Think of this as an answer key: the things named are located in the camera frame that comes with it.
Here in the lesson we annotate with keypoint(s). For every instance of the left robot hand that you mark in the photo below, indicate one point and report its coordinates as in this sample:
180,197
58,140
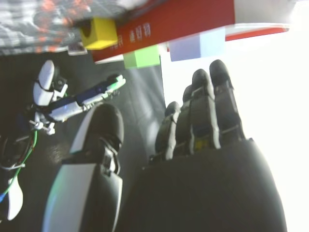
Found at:
205,188

